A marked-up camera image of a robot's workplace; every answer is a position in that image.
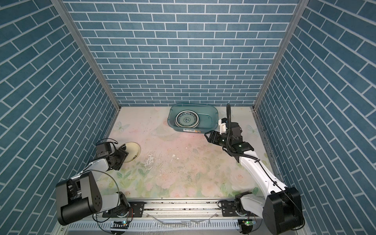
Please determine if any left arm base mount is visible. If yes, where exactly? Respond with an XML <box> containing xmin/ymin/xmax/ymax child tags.
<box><xmin>102</xmin><ymin>201</ymin><xmax>145</xmax><ymax>218</ymax></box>

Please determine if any metal base rail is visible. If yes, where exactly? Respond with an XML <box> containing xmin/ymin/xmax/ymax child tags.
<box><xmin>53</xmin><ymin>199</ymin><xmax>305</xmax><ymax>235</ymax></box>

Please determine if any teal plastic bin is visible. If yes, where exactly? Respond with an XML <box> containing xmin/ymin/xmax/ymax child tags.
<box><xmin>167</xmin><ymin>103</ymin><xmax>219</xmax><ymax>134</ymax></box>

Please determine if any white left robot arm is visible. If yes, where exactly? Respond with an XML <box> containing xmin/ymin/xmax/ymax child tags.
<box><xmin>55</xmin><ymin>140</ymin><xmax>131</xmax><ymax>225</ymax></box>

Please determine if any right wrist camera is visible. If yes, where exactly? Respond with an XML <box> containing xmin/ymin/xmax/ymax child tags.
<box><xmin>218</xmin><ymin>118</ymin><xmax>227</xmax><ymax>134</ymax></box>

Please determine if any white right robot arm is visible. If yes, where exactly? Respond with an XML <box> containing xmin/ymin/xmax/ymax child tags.
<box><xmin>205</xmin><ymin>131</ymin><xmax>306</xmax><ymax>235</ymax></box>

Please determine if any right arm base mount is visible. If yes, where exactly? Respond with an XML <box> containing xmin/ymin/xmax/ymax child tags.
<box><xmin>217</xmin><ymin>200</ymin><xmax>244</xmax><ymax>217</ymax></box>

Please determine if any teal patterned small plate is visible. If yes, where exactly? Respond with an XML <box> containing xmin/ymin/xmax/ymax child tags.
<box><xmin>175</xmin><ymin>110</ymin><xmax>200</xmax><ymax>128</ymax></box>

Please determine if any cream plate dark spot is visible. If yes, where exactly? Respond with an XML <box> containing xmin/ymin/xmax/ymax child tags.
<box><xmin>118</xmin><ymin>142</ymin><xmax>141</xmax><ymax>163</ymax></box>

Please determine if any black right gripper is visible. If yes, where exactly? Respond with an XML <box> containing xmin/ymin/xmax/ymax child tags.
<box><xmin>205</xmin><ymin>130</ymin><xmax>232</xmax><ymax>149</ymax></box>

